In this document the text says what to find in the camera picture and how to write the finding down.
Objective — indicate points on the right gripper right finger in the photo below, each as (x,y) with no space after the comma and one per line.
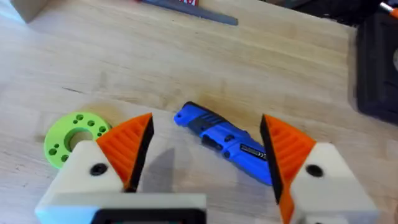
(314,177)

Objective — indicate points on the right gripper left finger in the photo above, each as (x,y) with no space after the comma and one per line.
(93,168)

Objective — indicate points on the blue electric screwdriver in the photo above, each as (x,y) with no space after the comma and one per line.
(222,137)

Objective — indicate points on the green disc with holes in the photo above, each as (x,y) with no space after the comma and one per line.
(66,137)

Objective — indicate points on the black box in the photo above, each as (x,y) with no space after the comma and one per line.
(377,65)

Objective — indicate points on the grey flat tool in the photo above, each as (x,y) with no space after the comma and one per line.
(192,11)

